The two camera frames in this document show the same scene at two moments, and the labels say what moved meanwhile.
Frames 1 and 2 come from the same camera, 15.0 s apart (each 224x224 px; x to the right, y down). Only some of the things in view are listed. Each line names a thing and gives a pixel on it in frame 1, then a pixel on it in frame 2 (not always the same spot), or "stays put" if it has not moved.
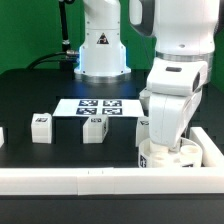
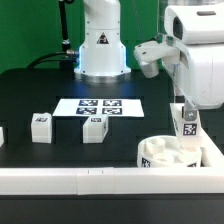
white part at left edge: x=2 y=137 stays put
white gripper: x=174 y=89 to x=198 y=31
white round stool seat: x=186 y=153 stays put
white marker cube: x=41 y=128 stays put
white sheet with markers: x=121 y=107 stays put
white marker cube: x=143 y=126 to x=189 y=154
